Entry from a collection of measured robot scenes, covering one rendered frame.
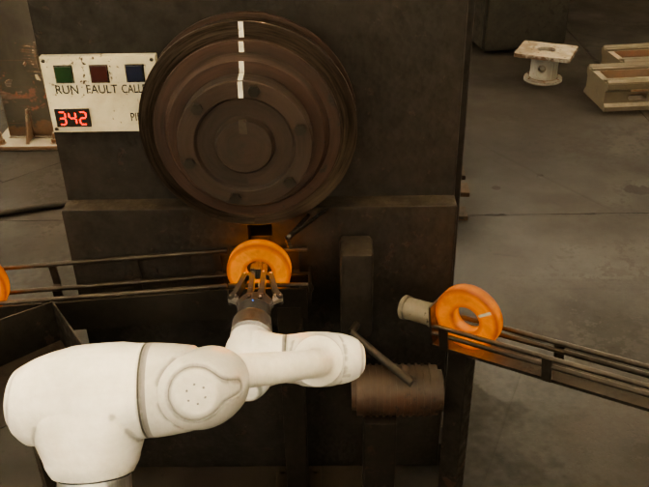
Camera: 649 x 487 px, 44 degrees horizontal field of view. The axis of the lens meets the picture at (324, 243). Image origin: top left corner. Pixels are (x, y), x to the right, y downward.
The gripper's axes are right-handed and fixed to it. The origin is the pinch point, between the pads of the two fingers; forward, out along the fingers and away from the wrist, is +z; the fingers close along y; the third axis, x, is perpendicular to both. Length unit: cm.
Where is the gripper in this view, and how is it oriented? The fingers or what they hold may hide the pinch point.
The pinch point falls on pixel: (259, 265)
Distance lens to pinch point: 194.1
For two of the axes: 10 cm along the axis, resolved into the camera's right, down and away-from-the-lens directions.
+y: 10.0, -0.1, -0.1
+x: -0.2, -8.1, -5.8
